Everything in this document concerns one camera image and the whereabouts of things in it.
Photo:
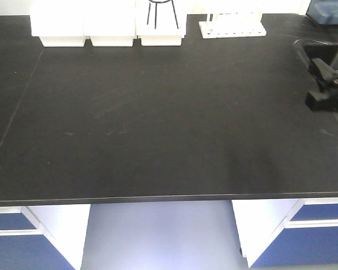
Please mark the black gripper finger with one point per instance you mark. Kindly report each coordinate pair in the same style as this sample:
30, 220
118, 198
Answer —
322, 101
325, 76

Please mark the white storage bin right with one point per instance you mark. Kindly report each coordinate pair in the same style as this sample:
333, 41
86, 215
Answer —
163, 35

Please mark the white storage bin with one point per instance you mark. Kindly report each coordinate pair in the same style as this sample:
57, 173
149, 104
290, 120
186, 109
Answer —
163, 35
58, 23
109, 23

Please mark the white storage bin middle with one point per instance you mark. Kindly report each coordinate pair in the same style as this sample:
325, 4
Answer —
109, 23

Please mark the white storage bin left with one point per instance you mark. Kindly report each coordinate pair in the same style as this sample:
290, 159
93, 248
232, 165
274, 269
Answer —
58, 23

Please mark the black lab sink basin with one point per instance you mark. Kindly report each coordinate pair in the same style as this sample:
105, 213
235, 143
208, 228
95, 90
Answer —
308, 49

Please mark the white test tube rack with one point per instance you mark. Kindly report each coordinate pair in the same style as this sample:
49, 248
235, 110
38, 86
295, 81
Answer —
232, 19

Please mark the blue base cabinet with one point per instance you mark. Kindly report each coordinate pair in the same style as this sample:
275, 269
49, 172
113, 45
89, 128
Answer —
43, 237
287, 232

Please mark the black wire tripod stand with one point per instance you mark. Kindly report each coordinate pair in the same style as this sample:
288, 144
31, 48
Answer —
163, 13

